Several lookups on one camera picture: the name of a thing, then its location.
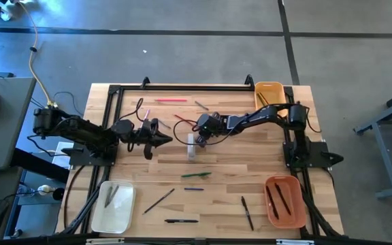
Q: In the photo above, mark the pink pen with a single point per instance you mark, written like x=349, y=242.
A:
x=147, y=114

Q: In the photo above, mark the white paper sheet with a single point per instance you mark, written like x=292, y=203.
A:
x=61, y=149

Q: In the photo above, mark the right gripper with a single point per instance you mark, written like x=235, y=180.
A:
x=206, y=123

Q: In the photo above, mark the yellow plastic bin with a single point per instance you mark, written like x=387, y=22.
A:
x=274, y=90

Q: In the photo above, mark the white plastic bin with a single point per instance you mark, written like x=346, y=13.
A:
x=121, y=217

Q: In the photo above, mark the green pen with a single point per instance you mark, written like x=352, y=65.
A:
x=196, y=175

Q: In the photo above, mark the black pen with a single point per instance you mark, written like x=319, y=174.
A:
x=272, y=202
x=182, y=220
x=282, y=199
x=247, y=213

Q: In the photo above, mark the orange plastic bin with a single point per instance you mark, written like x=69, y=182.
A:
x=294, y=221

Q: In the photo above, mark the long pink red pencil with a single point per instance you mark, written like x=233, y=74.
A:
x=170, y=100

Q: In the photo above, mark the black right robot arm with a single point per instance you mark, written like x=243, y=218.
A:
x=257, y=117

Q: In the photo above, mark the orange red pencil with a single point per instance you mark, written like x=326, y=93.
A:
x=264, y=97

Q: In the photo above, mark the blue crayon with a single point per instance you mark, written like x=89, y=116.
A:
x=194, y=188

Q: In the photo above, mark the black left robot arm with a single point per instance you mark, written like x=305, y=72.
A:
x=80, y=131

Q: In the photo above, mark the white power adapter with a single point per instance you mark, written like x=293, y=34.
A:
x=44, y=189

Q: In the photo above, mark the black table frame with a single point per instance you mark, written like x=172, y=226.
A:
x=182, y=87

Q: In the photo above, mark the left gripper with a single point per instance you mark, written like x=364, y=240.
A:
x=146, y=136

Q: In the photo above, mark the green pencil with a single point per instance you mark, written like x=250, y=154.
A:
x=261, y=99

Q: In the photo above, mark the grey metal table frame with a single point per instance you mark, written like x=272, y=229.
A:
x=383, y=153

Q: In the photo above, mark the dark blue pencil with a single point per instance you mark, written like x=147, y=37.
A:
x=158, y=201

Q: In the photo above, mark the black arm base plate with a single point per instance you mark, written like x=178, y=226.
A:
x=318, y=153
x=80, y=158

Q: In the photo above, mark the grey desk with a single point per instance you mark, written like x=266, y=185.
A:
x=5, y=136

